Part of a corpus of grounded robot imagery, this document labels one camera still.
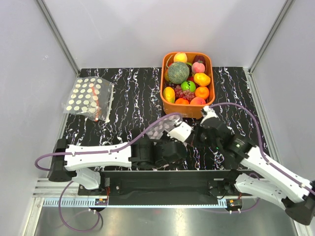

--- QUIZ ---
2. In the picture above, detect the pink dotted zip bag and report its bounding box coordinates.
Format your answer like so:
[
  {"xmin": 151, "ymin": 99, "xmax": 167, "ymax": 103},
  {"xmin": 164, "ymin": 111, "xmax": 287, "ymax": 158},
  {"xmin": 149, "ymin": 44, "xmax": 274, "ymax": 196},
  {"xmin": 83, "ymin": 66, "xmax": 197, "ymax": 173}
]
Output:
[{"xmin": 145, "ymin": 113, "xmax": 183, "ymax": 140}]

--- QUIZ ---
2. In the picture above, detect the yellow green mango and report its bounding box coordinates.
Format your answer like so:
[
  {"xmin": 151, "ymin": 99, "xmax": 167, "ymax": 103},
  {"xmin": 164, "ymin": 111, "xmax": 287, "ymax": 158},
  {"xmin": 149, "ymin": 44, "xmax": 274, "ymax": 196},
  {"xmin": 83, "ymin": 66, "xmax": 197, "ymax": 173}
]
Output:
[{"xmin": 162, "ymin": 87, "xmax": 176, "ymax": 103}]

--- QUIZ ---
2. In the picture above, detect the purple grape bunch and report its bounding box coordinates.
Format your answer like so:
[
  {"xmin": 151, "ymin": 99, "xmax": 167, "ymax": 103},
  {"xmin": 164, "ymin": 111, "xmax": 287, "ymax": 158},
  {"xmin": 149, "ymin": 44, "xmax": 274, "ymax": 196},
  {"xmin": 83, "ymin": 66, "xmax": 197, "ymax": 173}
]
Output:
[{"xmin": 174, "ymin": 85, "xmax": 195, "ymax": 102}]

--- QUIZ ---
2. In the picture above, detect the green striped ball fruit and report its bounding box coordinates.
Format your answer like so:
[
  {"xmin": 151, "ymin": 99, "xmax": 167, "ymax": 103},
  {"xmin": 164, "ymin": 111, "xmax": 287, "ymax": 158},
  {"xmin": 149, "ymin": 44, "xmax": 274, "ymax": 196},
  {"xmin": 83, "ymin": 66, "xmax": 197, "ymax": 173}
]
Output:
[{"xmin": 181, "ymin": 81, "xmax": 196, "ymax": 92}]

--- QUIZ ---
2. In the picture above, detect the pink peach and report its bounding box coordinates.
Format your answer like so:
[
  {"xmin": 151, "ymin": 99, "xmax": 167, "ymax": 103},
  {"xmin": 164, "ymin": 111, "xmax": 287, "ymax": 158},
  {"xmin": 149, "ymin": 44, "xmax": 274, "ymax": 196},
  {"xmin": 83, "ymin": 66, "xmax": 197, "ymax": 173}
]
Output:
[{"xmin": 191, "ymin": 62, "xmax": 205, "ymax": 74}]

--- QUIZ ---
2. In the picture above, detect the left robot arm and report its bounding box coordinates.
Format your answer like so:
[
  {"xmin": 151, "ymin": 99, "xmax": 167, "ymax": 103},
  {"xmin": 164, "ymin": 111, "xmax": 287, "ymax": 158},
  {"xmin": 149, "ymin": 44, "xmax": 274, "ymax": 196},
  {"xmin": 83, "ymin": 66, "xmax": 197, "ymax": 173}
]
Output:
[{"xmin": 48, "ymin": 136, "xmax": 187, "ymax": 195}]

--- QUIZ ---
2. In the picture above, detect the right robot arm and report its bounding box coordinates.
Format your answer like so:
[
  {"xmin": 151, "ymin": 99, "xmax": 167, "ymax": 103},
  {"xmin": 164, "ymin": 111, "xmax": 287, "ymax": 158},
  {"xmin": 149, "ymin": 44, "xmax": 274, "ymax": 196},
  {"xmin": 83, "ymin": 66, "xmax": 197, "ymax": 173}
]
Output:
[{"xmin": 194, "ymin": 118, "xmax": 315, "ymax": 226}]

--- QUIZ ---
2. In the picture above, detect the yellow dotted zip bag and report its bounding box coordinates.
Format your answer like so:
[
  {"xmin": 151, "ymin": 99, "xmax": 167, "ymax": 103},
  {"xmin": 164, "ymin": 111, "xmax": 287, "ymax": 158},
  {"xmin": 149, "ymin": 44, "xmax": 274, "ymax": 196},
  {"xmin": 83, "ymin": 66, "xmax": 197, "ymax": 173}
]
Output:
[{"xmin": 63, "ymin": 77, "xmax": 114, "ymax": 123}]

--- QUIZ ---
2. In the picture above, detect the red orange peach front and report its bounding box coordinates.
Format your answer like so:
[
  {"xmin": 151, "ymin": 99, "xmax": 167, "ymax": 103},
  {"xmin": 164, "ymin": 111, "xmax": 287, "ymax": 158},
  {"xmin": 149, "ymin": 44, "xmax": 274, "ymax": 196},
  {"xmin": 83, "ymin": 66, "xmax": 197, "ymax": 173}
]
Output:
[{"xmin": 190, "ymin": 97, "xmax": 206, "ymax": 105}]

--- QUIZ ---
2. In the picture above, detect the orange tangerine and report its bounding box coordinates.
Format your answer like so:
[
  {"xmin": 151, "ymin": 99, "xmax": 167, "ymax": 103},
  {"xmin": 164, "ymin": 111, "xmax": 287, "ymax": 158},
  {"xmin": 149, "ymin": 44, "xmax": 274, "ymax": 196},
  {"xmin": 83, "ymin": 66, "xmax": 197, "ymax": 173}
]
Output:
[{"xmin": 194, "ymin": 86, "xmax": 210, "ymax": 100}]

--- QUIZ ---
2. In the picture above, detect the orange fruit front left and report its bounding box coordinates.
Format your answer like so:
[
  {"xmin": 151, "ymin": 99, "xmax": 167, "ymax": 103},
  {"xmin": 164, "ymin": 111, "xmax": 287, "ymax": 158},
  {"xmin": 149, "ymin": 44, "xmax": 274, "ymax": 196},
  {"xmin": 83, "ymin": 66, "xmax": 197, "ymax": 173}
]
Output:
[{"xmin": 175, "ymin": 98, "xmax": 189, "ymax": 105}]

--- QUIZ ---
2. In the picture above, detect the orange plastic basket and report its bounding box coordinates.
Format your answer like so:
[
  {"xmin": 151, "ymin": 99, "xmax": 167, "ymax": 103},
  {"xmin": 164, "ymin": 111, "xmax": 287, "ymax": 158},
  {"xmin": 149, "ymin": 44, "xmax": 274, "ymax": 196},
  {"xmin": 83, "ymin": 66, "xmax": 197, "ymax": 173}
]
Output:
[{"xmin": 160, "ymin": 52, "xmax": 216, "ymax": 118}]

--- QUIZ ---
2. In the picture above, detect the netted green melon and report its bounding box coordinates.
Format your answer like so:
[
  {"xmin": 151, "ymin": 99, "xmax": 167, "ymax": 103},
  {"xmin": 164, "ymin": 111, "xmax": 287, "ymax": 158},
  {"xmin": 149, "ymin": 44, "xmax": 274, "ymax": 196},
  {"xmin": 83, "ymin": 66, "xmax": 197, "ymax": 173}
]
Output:
[{"xmin": 167, "ymin": 61, "xmax": 189, "ymax": 85}]

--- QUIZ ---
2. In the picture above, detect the dark red apple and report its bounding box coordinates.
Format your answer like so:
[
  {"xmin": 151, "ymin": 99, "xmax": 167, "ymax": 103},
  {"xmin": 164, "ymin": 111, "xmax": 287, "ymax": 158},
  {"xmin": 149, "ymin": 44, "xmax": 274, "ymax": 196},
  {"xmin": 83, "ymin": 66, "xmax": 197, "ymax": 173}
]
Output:
[{"xmin": 192, "ymin": 55, "xmax": 206, "ymax": 66}]

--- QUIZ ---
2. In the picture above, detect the yellow red peach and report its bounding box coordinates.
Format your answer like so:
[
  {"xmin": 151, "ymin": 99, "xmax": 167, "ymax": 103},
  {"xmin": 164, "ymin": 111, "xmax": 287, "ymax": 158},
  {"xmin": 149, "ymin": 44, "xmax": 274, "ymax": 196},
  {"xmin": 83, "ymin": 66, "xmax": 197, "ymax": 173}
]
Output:
[{"xmin": 173, "ymin": 52, "xmax": 188, "ymax": 63}]

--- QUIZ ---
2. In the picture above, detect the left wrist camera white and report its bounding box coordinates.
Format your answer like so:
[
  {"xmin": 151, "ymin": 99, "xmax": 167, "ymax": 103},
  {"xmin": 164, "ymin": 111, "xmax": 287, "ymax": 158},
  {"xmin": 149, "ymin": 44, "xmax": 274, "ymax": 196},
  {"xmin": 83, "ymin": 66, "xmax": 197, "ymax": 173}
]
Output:
[{"xmin": 167, "ymin": 121, "xmax": 192, "ymax": 143}]

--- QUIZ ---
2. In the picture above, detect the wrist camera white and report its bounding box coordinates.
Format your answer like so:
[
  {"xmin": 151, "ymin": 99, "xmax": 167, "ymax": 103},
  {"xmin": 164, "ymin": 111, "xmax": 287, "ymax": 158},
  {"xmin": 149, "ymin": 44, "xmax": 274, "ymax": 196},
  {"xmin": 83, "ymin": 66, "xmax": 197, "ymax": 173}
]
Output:
[
  {"xmin": 200, "ymin": 106, "xmax": 221, "ymax": 128},
  {"xmin": 167, "ymin": 121, "xmax": 192, "ymax": 143}
]

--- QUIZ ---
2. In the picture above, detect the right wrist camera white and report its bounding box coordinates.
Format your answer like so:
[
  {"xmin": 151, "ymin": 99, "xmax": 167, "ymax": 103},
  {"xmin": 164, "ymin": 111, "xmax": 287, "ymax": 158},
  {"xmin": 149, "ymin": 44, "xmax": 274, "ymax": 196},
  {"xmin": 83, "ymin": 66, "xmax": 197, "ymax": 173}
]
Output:
[{"xmin": 200, "ymin": 106, "xmax": 221, "ymax": 128}]

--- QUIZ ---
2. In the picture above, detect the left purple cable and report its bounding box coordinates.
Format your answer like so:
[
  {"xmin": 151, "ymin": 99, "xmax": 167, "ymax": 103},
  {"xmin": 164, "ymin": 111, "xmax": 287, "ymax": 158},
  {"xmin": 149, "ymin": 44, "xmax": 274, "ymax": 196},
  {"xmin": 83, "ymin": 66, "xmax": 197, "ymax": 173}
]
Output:
[{"xmin": 34, "ymin": 112, "xmax": 184, "ymax": 232}]

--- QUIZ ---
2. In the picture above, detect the purple cable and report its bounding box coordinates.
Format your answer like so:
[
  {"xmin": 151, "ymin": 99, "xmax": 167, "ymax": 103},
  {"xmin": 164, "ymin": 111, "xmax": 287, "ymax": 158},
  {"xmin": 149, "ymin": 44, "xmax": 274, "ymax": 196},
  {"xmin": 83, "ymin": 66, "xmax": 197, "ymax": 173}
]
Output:
[
  {"xmin": 34, "ymin": 112, "xmax": 184, "ymax": 232},
  {"xmin": 209, "ymin": 102, "xmax": 315, "ymax": 195}
]

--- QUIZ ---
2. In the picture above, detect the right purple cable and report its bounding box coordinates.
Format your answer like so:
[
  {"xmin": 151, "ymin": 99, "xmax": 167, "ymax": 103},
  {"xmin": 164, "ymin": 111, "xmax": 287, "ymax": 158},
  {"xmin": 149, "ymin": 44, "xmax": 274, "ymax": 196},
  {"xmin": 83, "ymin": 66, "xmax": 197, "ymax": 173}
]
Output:
[{"xmin": 209, "ymin": 102, "xmax": 315, "ymax": 195}]

